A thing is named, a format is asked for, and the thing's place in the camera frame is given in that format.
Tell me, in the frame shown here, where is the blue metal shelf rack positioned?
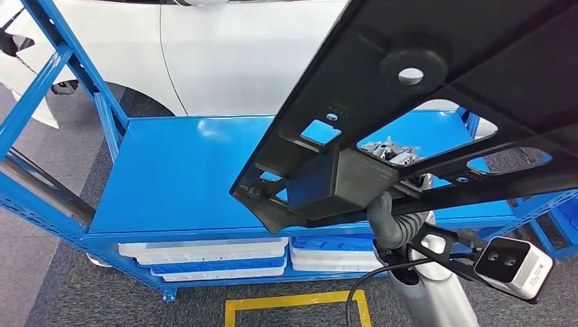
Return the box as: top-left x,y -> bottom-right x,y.
0,0 -> 578,302
510,189 -> 578,260

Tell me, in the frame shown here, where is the white car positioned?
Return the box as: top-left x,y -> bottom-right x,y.
0,0 -> 499,138

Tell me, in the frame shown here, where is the black plastic plate bracket part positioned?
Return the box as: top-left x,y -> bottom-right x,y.
229,0 -> 578,234

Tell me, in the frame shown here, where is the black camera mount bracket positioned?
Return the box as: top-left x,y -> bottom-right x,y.
408,222 -> 541,305

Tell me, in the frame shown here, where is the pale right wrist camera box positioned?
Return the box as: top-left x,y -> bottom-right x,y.
474,236 -> 556,301

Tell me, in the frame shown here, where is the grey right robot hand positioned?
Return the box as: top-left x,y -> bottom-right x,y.
360,136 -> 434,250

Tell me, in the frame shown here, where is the dark diagonal metal bar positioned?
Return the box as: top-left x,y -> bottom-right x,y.
0,148 -> 97,227

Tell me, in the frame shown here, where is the black camera cable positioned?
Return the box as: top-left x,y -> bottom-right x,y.
345,257 -> 434,327

